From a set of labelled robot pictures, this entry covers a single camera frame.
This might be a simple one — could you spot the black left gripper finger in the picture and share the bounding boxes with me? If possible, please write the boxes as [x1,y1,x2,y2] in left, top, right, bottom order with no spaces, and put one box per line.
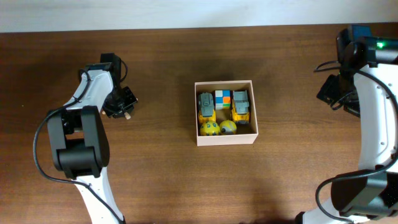
[123,86,137,109]
[103,106,124,119]

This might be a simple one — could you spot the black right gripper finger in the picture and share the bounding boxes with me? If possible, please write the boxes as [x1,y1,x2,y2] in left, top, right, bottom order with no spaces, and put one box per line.
[317,75,340,105]
[343,100,361,118]

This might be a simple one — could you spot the yellow wooden rattle drum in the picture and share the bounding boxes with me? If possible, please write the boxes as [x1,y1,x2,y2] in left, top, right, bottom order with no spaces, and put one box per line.
[101,110,134,120]

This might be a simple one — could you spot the yellow toy truck grey cab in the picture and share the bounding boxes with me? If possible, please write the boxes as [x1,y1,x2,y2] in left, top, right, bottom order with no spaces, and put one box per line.
[198,93,216,124]

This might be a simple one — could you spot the yellow ball blue letters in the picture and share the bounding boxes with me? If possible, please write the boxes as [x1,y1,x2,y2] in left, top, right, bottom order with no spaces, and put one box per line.
[200,121,221,136]

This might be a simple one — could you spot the yellow toy dump truck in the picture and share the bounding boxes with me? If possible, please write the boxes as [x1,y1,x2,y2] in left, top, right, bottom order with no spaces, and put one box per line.
[231,90,250,124]

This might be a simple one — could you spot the multicoloured puzzle cube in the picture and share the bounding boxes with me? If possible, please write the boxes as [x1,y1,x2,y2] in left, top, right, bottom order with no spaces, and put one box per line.
[215,90,231,110]

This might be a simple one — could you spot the yellow minion ball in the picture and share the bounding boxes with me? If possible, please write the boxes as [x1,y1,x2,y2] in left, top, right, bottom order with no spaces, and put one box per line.
[220,120,237,135]

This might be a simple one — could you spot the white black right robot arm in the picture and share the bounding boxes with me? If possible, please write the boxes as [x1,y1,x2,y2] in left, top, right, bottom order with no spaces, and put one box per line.
[295,25,397,224]

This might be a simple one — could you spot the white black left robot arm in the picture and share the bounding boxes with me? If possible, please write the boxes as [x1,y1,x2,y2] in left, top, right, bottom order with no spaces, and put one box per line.
[45,53,137,223]

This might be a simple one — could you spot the white cardboard box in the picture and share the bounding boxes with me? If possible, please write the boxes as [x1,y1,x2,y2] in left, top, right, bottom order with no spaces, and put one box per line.
[194,80,259,146]

